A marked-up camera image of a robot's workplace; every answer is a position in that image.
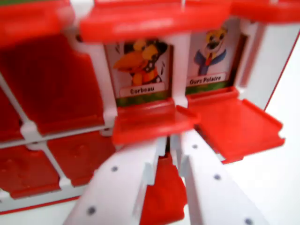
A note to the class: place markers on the red flap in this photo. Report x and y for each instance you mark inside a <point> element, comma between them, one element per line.
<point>166,194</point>
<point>152,21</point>
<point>152,122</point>
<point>239,124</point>

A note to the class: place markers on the red and white game board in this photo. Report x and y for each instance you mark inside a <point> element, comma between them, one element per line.
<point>58,93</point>

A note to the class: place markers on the Corbeau picture card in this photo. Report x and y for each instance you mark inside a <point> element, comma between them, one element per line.
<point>140,70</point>

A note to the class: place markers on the Ours Polaire picture card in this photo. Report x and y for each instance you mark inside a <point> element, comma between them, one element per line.
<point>208,61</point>

